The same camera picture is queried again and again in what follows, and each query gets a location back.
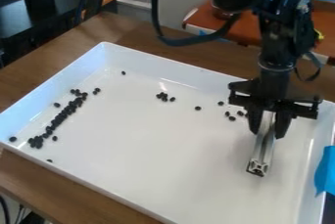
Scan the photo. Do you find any silver metal bar tool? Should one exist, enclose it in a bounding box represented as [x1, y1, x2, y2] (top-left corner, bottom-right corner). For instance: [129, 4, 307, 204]
[244, 112, 279, 178]

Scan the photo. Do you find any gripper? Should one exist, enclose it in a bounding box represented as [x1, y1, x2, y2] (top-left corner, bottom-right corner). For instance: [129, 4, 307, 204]
[226, 68, 323, 140]

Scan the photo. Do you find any black chair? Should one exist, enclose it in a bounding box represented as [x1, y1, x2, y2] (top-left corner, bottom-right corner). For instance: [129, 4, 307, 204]
[0, 0, 120, 69]

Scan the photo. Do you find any pile of black bits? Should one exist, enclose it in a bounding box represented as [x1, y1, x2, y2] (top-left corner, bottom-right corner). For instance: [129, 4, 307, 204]
[8, 87, 103, 164]
[154, 91, 178, 103]
[193, 100, 252, 122]

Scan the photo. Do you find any blue tape strip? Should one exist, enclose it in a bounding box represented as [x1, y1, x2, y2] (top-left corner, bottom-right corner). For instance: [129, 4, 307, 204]
[312, 145, 335, 198]

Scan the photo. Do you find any white tray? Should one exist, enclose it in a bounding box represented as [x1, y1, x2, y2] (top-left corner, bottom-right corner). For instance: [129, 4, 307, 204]
[0, 41, 335, 224]

